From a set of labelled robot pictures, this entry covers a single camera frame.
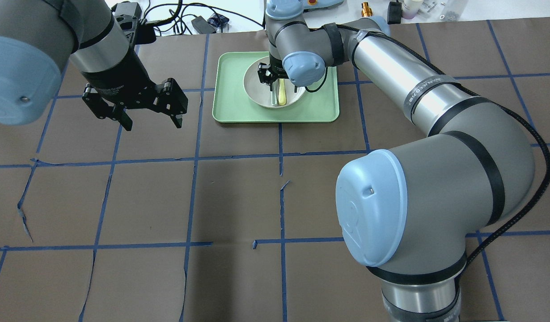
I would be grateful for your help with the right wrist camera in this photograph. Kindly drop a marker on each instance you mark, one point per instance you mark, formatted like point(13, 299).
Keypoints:
point(264, 73)

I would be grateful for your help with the green plastic spoon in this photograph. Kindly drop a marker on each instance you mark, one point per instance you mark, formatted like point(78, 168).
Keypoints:
point(274, 93)

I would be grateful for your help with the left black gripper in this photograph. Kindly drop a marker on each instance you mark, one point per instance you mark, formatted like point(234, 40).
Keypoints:
point(123, 86)

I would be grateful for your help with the yellow plastic fork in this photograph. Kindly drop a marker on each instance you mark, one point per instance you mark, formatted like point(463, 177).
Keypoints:
point(281, 93)

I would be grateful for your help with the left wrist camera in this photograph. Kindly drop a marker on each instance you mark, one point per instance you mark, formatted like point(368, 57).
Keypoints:
point(129, 17)

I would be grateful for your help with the white round plate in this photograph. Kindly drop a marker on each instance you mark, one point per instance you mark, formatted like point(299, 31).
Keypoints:
point(261, 93)

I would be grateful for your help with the green plastic tray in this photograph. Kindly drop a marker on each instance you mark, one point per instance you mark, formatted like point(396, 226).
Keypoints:
point(232, 104)

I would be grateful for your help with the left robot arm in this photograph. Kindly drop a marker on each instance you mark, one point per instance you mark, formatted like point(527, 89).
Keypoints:
point(38, 38)

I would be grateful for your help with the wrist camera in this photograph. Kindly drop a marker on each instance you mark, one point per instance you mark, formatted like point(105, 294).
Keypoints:
point(129, 17)
point(264, 73)

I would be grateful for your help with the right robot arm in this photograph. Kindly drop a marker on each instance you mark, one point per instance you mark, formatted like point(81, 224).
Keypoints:
point(416, 215)

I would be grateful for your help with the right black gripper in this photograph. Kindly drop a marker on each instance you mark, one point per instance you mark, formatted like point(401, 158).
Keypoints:
point(264, 74)

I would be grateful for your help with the black power adapter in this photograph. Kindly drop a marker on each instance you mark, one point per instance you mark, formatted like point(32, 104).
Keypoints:
point(202, 26)

